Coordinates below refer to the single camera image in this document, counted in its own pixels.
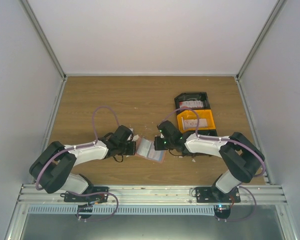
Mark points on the grey slotted cable duct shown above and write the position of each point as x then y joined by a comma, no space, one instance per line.
124,209

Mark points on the aluminium mounting rail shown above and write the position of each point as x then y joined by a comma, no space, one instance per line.
164,195

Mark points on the white paper scraps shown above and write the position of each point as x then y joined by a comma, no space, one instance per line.
136,136

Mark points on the white red card orange bin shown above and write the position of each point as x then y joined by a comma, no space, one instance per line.
192,123

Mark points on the white red cards far bin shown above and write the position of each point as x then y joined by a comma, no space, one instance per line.
192,104

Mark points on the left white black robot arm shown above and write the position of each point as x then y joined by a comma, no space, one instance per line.
52,170

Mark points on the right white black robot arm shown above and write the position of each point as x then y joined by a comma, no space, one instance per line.
243,160

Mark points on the orange bin middle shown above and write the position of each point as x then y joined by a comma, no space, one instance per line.
187,114

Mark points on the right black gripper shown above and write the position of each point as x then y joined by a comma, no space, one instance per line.
158,145

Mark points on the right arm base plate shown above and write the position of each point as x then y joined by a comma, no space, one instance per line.
208,194

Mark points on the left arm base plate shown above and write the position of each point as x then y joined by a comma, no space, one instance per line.
96,194

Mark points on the black bin far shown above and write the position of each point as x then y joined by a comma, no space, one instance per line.
202,96

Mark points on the pink clear card holder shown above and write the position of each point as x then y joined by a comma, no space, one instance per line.
146,149

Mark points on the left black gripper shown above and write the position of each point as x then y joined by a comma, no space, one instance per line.
132,151

